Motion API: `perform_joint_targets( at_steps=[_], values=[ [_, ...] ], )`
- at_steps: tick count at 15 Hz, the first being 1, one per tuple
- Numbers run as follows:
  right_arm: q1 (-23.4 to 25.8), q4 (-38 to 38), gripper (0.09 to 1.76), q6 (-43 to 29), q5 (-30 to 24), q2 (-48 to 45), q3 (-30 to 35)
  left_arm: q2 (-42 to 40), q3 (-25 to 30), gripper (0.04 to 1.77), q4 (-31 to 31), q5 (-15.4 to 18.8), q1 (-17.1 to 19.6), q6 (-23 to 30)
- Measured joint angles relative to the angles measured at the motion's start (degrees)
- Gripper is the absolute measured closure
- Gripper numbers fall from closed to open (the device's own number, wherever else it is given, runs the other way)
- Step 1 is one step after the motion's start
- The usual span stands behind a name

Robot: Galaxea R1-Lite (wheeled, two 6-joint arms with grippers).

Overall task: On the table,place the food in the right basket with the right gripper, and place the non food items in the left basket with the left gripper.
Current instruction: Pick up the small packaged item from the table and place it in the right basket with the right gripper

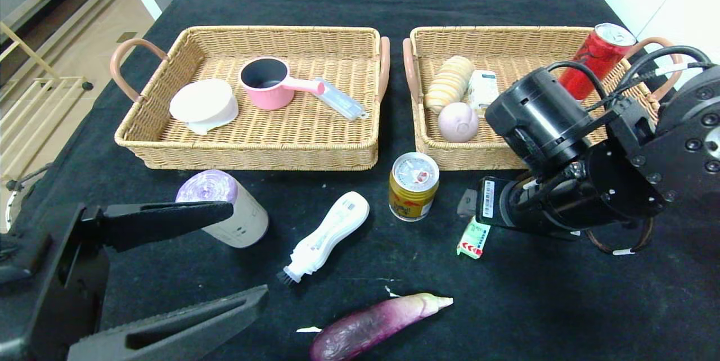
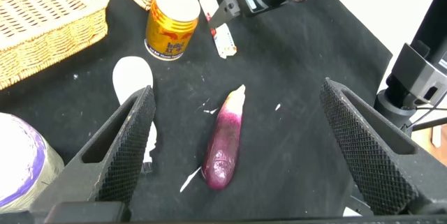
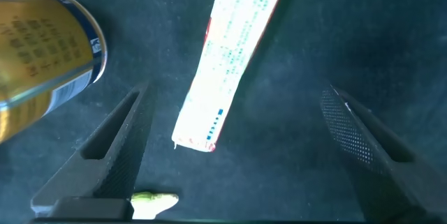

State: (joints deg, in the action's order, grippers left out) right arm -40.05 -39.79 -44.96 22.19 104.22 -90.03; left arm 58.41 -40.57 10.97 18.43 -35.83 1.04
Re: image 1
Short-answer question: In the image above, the light wooden rack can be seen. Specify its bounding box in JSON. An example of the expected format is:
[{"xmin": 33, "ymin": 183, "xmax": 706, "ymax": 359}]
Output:
[{"xmin": 0, "ymin": 21, "xmax": 95, "ymax": 182}]

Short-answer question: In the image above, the purple garbage bag roll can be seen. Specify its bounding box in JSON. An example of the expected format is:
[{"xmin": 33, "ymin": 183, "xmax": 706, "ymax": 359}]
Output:
[{"xmin": 175, "ymin": 170, "xmax": 269, "ymax": 249}]

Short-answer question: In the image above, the gold beverage can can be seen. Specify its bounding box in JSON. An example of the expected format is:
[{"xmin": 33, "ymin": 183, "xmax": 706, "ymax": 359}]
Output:
[{"xmin": 389, "ymin": 152, "xmax": 440, "ymax": 223}]

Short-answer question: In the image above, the small milk carton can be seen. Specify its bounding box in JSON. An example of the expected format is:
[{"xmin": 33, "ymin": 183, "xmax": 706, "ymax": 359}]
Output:
[{"xmin": 468, "ymin": 70, "xmax": 500, "ymax": 112}]

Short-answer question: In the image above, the red soda can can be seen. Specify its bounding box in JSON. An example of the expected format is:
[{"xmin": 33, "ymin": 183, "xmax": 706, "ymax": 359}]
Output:
[{"xmin": 559, "ymin": 22, "xmax": 637, "ymax": 101}]

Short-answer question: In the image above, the thin looped cable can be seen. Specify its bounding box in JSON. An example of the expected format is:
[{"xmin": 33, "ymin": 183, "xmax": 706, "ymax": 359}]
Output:
[{"xmin": 585, "ymin": 218, "xmax": 656, "ymax": 256}]

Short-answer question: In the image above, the white brush bottle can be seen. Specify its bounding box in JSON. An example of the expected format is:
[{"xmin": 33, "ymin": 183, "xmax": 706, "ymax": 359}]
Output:
[{"xmin": 277, "ymin": 192, "xmax": 371, "ymax": 286}]

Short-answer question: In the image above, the purple eggplant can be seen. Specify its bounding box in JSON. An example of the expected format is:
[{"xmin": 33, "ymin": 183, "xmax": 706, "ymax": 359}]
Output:
[{"xmin": 310, "ymin": 293, "xmax": 454, "ymax": 361}]

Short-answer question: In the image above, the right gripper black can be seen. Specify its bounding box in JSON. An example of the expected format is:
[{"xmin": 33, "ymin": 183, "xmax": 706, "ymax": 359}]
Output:
[{"xmin": 456, "ymin": 176, "xmax": 520, "ymax": 228}]

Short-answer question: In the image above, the green candy pack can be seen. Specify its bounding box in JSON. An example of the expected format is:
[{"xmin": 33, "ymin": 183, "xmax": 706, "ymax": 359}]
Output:
[{"xmin": 456, "ymin": 218, "xmax": 492, "ymax": 260}]

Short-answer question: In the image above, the grey translucent peeler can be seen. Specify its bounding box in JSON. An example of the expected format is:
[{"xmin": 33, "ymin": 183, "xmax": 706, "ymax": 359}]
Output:
[{"xmin": 313, "ymin": 78, "xmax": 369, "ymax": 123}]

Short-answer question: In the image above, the rectangular wicker basket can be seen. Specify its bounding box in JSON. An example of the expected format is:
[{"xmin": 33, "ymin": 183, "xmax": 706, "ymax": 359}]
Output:
[
  {"xmin": 403, "ymin": 26, "xmax": 683, "ymax": 171},
  {"xmin": 111, "ymin": 26, "xmax": 392, "ymax": 172}
]

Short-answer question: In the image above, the striped bread roll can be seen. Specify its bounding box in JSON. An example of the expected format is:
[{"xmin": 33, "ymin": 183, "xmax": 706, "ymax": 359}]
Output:
[{"xmin": 425, "ymin": 56, "xmax": 476, "ymax": 115}]

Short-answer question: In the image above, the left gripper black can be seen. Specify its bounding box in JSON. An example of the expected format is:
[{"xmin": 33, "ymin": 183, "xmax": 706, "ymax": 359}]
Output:
[{"xmin": 0, "ymin": 201, "xmax": 262, "ymax": 361}]

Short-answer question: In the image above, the pink saucepan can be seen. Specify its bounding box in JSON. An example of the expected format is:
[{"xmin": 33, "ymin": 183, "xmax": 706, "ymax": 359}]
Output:
[{"xmin": 239, "ymin": 57, "xmax": 326, "ymax": 111}]

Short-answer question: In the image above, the pale pink potato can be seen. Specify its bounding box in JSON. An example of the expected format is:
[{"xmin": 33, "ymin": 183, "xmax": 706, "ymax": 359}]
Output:
[{"xmin": 438, "ymin": 102, "xmax": 480, "ymax": 143}]

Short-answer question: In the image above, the black camera cable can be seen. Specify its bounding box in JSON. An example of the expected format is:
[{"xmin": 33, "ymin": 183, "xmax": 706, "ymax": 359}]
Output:
[{"xmin": 548, "ymin": 45, "xmax": 715, "ymax": 120}]

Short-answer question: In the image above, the white round lidded container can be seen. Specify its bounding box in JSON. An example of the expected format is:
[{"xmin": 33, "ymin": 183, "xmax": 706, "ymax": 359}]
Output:
[{"xmin": 169, "ymin": 79, "xmax": 240, "ymax": 136}]

